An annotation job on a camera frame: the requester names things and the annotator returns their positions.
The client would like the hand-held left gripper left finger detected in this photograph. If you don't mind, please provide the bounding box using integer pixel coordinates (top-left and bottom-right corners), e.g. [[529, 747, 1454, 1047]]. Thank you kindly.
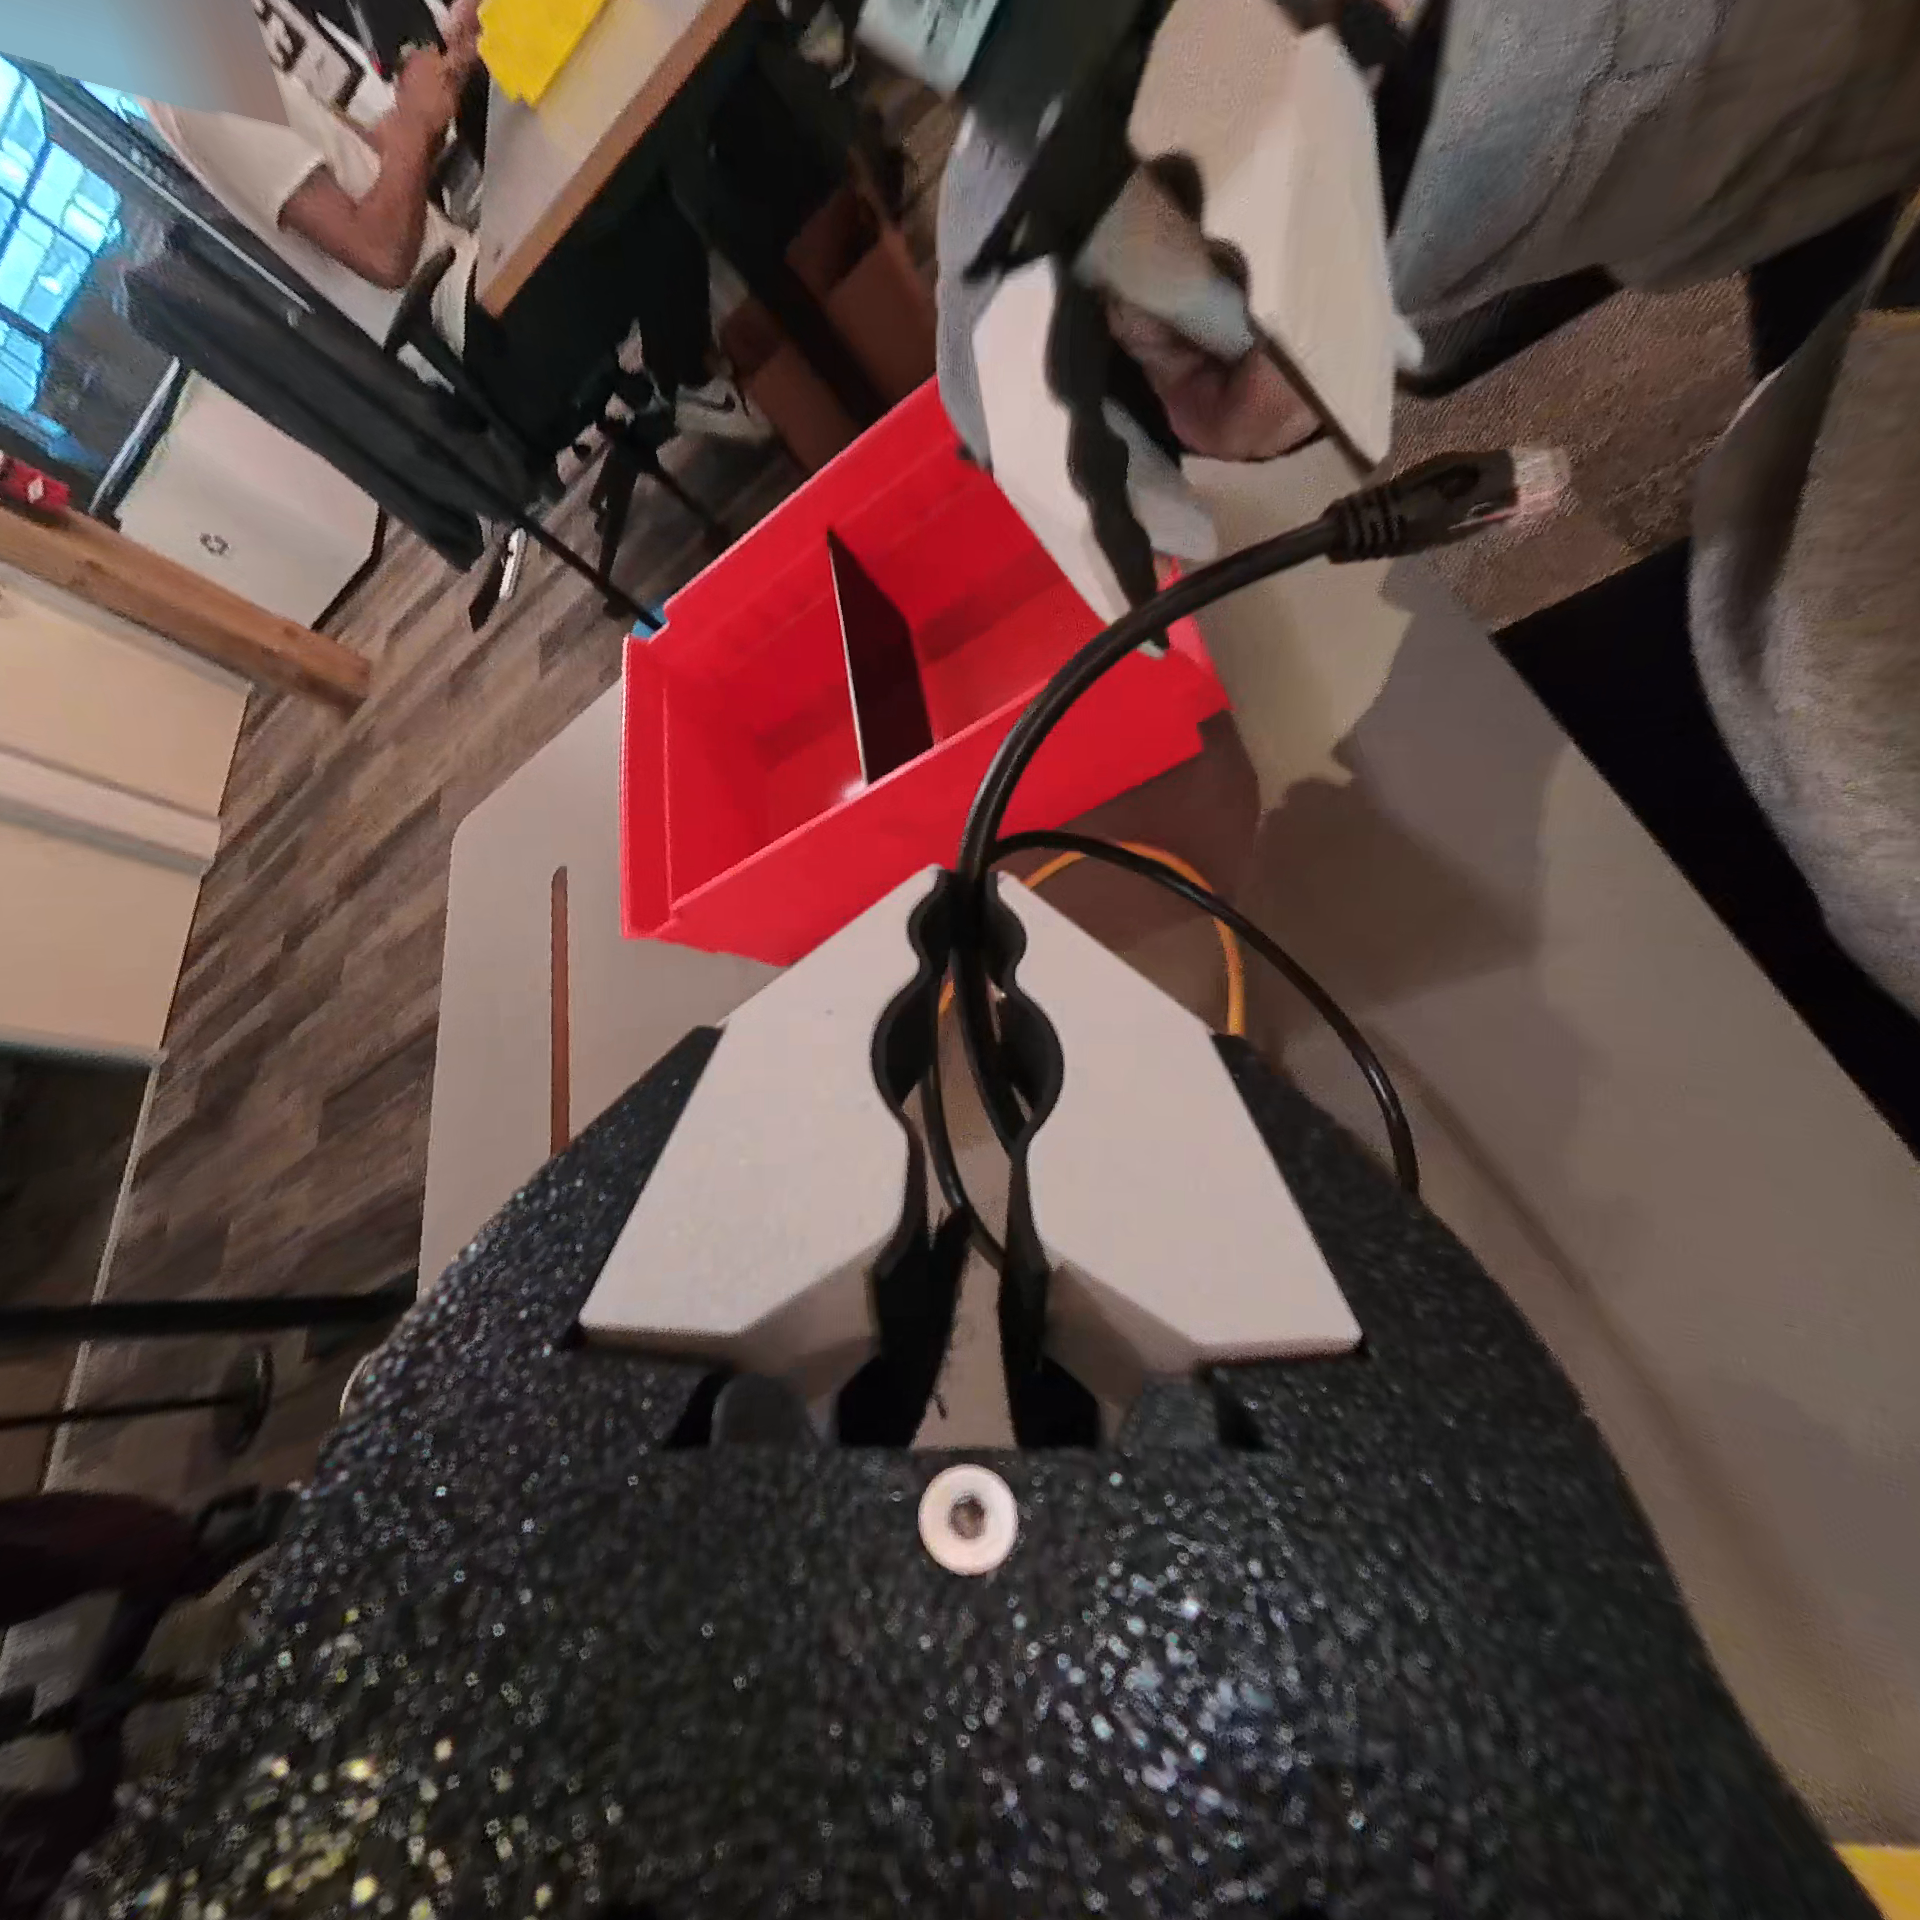
[[573, 865, 974, 1443]]

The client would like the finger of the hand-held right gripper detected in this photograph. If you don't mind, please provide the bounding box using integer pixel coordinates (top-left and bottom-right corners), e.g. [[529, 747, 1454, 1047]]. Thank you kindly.
[[1123, 19, 1423, 471], [966, 247, 1179, 655]]

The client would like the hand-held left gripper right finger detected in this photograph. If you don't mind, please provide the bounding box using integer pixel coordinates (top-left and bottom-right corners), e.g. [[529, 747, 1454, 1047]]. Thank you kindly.
[[960, 870, 1363, 1443]]

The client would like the orange ethernet cable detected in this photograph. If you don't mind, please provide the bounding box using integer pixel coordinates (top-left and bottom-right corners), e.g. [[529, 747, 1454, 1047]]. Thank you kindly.
[[936, 841, 1249, 1040]]

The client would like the black ethernet cable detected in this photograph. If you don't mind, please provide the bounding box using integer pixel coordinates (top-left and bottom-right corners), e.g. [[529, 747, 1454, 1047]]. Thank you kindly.
[[905, 445, 1573, 1279]]

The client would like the person's right forearm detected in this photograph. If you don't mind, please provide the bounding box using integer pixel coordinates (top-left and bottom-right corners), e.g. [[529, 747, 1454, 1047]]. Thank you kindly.
[[1385, 0, 1920, 302]]

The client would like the brown cardboard box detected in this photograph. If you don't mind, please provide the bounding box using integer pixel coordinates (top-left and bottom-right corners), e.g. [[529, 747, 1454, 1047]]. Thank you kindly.
[[720, 173, 941, 471]]

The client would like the red plastic bin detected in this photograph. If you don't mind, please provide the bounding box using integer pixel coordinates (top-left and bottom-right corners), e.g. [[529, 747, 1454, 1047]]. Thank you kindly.
[[618, 379, 1231, 966]]

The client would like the black office chair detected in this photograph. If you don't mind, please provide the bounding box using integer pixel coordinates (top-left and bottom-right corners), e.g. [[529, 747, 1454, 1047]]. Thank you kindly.
[[381, 247, 730, 633]]

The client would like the grey desk with wooden edge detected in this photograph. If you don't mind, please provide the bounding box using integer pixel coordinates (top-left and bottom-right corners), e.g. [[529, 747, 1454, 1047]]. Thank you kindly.
[[472, 0, 751, 321]]

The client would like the yellow paper on desk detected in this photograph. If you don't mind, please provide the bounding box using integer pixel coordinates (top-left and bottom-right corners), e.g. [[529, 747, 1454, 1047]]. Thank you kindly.
[[475, 0, 609, 108]]

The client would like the black tripod leg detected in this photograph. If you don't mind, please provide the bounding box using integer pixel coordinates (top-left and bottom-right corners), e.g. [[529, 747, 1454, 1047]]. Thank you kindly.
[[0, 1286, 417, 1352]]

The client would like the person's grey sweater torso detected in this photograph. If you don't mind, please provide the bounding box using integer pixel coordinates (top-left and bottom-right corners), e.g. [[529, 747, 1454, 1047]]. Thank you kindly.
[[1686, 195, 1920, 981]]

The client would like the white cabinet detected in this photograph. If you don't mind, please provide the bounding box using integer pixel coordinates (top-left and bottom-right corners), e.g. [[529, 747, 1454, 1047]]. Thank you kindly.
[[111, 374, 388, 628]]

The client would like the wooden shelf board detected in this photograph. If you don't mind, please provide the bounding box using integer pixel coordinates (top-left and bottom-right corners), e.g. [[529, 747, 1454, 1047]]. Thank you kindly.
[[0, 502, 371, 711]]

